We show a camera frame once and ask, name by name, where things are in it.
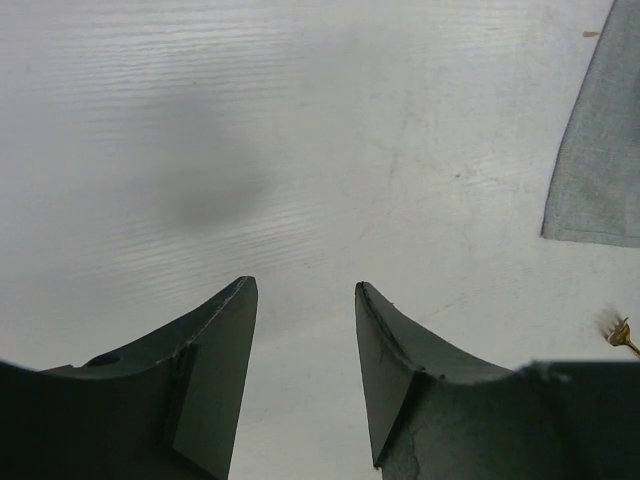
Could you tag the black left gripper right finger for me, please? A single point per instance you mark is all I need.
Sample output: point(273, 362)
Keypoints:
point(435, 411)

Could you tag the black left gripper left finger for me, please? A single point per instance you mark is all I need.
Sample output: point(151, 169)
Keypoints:
point(165, 406)

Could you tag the gold fork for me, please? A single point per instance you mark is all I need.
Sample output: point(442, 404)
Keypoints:
point(616, 330)

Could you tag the grey cloth placemat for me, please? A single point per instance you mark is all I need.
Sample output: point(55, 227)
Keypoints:
point(594, 190)

